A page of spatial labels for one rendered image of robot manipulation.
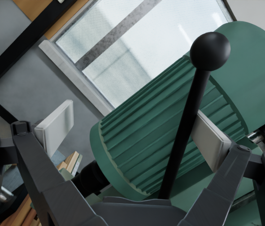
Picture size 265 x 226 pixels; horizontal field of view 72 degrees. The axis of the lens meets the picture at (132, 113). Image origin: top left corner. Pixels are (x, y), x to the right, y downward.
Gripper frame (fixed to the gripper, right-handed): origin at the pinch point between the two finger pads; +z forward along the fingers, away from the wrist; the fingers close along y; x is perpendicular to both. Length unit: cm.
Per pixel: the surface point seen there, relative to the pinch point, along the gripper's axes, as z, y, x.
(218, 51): -1.6, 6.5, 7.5
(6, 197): 12.2, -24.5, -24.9
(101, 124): 13.1, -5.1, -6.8
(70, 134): 145, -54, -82
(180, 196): 7.1, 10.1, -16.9
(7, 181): 20.1, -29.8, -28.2
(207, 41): -1.1, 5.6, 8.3
